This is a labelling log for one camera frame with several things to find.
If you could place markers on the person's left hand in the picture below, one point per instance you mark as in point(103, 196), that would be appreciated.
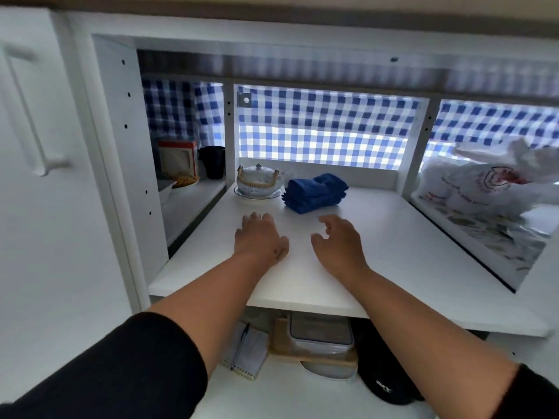
point(257, 244)

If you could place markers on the person's right hand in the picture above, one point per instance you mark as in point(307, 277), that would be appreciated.
point(343, 253)

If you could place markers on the person's right thumb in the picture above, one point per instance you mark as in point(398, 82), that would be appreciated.
point(318, 245)

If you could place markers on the person's left thumb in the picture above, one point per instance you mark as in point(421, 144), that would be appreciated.
point(283, 252)

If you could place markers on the person's left forearm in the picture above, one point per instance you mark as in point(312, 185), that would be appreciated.
point(218, 307)

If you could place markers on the person's right forearm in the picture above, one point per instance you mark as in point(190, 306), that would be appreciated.
point(419, 335)

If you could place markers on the white cabinet shelf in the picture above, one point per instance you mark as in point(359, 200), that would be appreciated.
point(349, 257)

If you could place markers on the folded blue towels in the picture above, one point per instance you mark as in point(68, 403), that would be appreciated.
point(314, 192)

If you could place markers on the white saucer with blue rim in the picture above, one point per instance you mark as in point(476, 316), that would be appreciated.
point(257, 196)

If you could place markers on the clear plastic lidded container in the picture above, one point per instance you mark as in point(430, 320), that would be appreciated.
point(321, 333)

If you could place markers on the wooden tray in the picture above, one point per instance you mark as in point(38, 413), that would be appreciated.
point(281, 344)

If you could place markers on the dark pen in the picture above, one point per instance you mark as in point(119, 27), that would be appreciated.
point(239, 346)

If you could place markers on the spiral notebook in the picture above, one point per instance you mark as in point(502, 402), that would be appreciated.
point(245, 351)

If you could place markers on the black cup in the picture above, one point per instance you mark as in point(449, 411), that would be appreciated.
point(213, 161)

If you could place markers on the blue white checkered liner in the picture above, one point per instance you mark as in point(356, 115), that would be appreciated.
point(327, 126)

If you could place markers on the bowl of yellow snacks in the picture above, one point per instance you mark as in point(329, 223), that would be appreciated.
point(185, 182)

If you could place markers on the red and white box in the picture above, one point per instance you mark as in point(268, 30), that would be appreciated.
point(178, 157)

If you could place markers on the black cap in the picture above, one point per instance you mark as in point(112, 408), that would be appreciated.
point(384, 370)

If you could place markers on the white plastic bag red print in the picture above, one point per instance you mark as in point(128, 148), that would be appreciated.
point(484, 183)

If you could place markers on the black left sleeve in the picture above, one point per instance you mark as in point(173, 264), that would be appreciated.
point(118, 370)

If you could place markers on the black sleeve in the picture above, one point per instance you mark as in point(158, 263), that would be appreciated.
point(530, 394)
point(118, 370)

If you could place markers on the black right sleeve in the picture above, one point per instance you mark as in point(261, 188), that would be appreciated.
point(530, 394)

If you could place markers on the white cabinet frame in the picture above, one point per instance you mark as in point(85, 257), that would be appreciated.
point(113, 139)

